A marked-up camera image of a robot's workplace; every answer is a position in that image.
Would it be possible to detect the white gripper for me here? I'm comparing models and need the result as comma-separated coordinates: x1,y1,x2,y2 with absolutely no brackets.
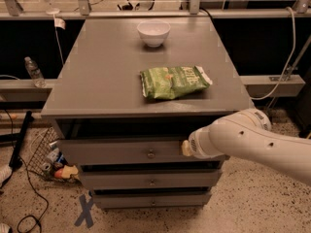
181,127,222,159

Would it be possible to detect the grey top drawer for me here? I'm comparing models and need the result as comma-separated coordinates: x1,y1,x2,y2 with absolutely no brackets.
57,138,226,166

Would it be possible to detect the grey drawer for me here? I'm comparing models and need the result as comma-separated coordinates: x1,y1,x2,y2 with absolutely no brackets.
92,191,211,209
80,170,222,190
57,138,226,166

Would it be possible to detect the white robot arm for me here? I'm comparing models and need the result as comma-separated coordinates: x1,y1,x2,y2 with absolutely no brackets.
181,109,311,185

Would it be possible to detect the grey bottom drawer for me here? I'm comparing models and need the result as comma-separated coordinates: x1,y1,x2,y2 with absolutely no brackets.
92,191,211,209

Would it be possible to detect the grey wooden drawer cabinet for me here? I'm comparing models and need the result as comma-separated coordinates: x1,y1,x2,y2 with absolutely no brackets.
42,17,252,196

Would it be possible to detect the grey middle drawer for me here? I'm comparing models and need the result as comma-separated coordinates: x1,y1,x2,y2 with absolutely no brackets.
80,170,222,190

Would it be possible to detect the green chip bag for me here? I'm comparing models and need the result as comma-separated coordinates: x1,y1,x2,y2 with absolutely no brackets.
140,66,213,100

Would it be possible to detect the blue tape cross mark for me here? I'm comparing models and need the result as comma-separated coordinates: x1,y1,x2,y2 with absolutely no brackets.
74,194,94,228

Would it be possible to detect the white ceramic bowl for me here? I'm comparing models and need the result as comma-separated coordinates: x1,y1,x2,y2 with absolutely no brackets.
137,19,171,48

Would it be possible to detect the clear plastic water bottle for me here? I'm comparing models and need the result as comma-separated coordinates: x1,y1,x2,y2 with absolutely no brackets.
24,56,46,88

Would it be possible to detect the black stand leg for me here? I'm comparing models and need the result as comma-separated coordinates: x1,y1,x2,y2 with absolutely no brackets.
9,111,34,170

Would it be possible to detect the wire basket with cans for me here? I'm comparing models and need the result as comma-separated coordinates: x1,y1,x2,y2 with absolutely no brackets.
27,127,79,183

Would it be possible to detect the black cable on floor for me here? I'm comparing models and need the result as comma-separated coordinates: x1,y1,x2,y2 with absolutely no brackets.
0,109,51,233

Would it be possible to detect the white cable at right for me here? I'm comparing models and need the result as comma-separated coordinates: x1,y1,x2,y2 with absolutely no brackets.
250,6,297,101

